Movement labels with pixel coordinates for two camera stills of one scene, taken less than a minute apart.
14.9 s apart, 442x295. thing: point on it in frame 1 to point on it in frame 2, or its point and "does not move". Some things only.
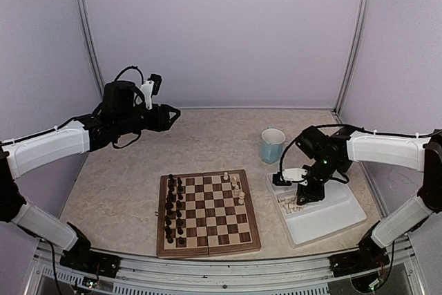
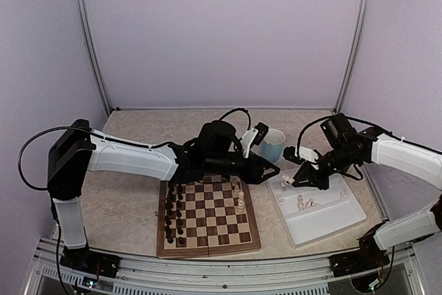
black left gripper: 160,121 to 257,165
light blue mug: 272,143 does not move
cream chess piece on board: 236,193 does not move
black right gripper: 313,195 to 307,172
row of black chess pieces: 174,223 does not move
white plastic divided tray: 341,208 does not move
